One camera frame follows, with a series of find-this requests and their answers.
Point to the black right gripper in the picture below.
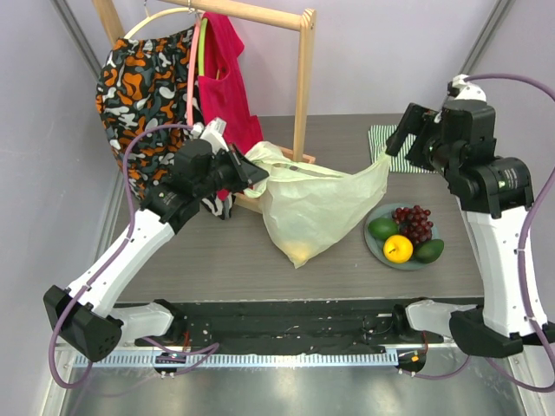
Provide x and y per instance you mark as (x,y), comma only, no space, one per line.
(416,136)

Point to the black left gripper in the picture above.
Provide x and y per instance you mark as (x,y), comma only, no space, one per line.
(244,171)

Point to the green avocado print plastic bag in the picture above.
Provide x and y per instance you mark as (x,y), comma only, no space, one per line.
(302,202)

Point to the red grape bunch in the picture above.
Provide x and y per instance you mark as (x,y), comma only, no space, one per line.
(414,223)

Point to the yellow pear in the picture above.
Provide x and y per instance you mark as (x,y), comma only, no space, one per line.
(299,252)

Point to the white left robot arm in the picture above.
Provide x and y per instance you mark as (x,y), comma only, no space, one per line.
(85,312)

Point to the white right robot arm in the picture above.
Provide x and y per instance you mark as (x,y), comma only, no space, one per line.
(495,196)

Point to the magenta red shirt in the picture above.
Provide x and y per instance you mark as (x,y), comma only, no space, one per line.
(222,89)

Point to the green avocado left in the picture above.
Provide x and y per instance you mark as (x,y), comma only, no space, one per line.
(382,228)

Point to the green avocado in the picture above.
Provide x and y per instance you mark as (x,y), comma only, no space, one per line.
(429,251)
(382,228)

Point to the grey green plate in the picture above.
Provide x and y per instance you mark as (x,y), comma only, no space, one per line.
(375,246)

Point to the yellow apple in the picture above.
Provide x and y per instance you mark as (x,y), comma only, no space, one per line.
(398,249)

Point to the green avocado right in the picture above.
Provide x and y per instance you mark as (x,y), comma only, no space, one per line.
(429,251)

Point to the orange black patterned garment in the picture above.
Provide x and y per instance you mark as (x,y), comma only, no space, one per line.
(140,90)

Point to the pink clothes hanger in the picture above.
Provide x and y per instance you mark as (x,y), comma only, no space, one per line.
(191,78)

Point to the green clothes hanger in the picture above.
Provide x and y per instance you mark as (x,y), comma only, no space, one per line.
(202,47)

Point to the cream round hanger hoop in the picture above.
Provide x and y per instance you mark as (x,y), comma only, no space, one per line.
(149,19)

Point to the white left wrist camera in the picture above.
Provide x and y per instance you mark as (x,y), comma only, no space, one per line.
(212,133)

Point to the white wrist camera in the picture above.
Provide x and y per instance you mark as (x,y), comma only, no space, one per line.
(212,133)
(459,88)

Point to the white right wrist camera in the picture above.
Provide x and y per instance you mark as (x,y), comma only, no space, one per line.
(459,88)

